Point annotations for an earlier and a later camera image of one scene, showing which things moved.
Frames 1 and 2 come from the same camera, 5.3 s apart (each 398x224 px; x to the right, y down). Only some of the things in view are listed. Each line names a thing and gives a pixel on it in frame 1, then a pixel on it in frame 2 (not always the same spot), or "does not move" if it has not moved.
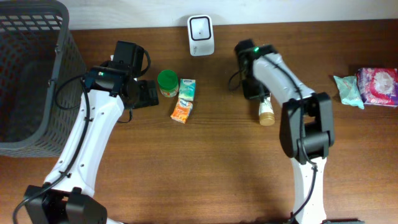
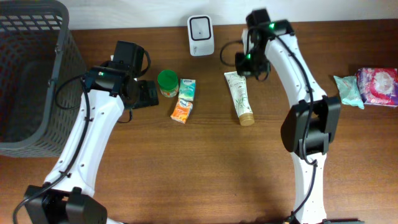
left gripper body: [142, 95] does not move
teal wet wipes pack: [349, 91] does not move
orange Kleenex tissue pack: [181, 111] does not move
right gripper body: [253, 92] to [252, 70]
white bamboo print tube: [266, 113] to [239, 89]
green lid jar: [168, 83] does not move
